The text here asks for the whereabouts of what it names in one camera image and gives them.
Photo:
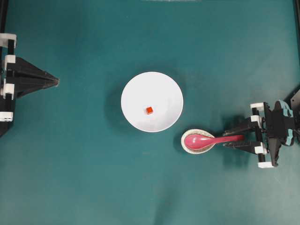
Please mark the speckled ceramic spoon rest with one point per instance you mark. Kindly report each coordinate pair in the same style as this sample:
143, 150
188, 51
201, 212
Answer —
196, 132

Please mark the black camera with teal tape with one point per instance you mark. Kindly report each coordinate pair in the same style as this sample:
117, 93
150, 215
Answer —
280, 123

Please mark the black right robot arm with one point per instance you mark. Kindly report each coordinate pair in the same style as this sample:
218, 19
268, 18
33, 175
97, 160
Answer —
295, 106

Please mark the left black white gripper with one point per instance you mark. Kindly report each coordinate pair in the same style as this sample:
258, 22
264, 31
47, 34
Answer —
16, 87

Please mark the black frame rail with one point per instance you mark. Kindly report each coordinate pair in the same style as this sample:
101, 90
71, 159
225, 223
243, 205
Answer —
3, 14
296, 4

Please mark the black frame rail right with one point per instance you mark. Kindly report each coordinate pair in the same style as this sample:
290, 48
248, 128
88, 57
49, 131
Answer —
296, 4

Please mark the black frame rail left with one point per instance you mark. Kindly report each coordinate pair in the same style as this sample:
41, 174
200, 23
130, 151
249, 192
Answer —
3, 14

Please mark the small red block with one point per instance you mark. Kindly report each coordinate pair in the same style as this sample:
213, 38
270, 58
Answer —
149, 110

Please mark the pink plastic spoon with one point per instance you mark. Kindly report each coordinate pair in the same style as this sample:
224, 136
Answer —
196, 142

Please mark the white round bowl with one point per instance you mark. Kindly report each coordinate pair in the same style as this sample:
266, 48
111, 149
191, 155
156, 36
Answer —
153, 89

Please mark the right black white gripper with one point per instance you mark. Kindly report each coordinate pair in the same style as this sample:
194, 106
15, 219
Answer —
262, 122

